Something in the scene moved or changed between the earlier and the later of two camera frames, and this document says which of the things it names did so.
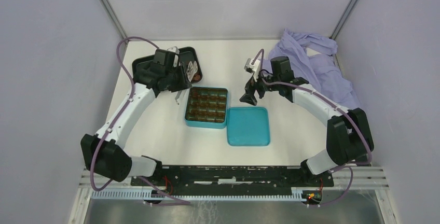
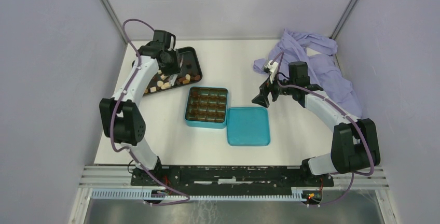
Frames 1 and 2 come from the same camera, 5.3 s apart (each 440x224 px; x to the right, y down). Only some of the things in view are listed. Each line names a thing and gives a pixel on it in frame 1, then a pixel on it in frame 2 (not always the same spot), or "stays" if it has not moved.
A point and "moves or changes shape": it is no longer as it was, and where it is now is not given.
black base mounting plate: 234,176 stays
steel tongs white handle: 192,70 moves or changes shape
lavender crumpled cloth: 312,57 stays
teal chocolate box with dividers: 207,107 stays
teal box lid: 248,126 stays
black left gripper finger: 181,77 to 176,66
